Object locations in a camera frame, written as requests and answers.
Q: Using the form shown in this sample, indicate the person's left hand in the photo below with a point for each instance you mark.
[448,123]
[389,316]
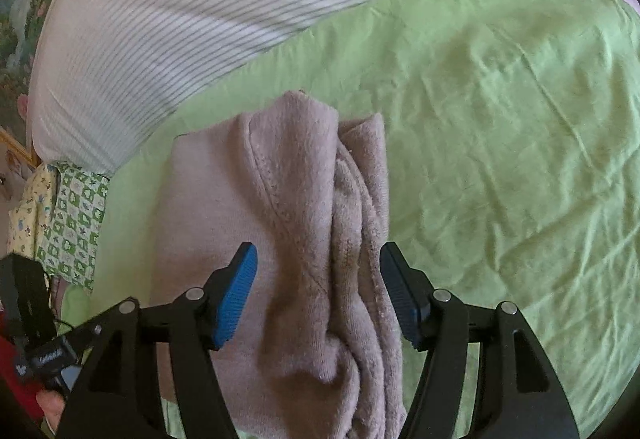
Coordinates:
[52,411]

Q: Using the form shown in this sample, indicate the green checked cloth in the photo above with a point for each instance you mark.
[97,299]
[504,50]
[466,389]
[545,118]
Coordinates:
[75,224]

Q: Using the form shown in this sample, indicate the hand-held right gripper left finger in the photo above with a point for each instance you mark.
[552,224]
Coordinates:
[235,299]

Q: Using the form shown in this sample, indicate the white striped pillow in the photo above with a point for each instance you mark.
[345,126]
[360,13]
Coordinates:
[200,19]

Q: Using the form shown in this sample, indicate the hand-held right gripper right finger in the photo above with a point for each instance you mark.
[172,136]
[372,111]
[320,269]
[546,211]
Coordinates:
[400,294]

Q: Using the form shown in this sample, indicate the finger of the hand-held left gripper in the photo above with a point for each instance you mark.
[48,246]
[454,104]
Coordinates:
[87,331]

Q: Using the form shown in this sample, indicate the grey knitted sweater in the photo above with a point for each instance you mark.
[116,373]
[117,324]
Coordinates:
[300,244]

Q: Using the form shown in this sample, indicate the yellow printed cloth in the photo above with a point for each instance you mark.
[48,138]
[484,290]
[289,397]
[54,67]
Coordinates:
[30,214]

